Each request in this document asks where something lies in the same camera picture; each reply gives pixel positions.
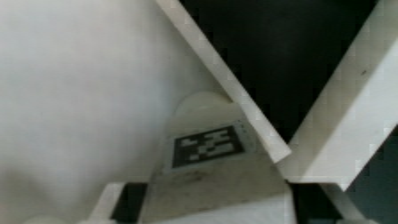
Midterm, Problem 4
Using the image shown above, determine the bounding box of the white square table top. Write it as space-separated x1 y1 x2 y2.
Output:
0 0 294 224

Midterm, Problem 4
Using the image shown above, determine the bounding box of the white U-shaped obstacle fence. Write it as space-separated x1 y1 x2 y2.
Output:
280 0 398 187

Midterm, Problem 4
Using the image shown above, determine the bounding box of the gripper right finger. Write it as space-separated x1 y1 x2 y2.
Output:
320 183 372 224

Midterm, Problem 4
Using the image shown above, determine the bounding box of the white table leg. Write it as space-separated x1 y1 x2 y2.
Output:
139 92 297 224

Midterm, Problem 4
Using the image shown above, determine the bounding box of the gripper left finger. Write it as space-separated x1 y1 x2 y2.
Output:
88 183 125 224

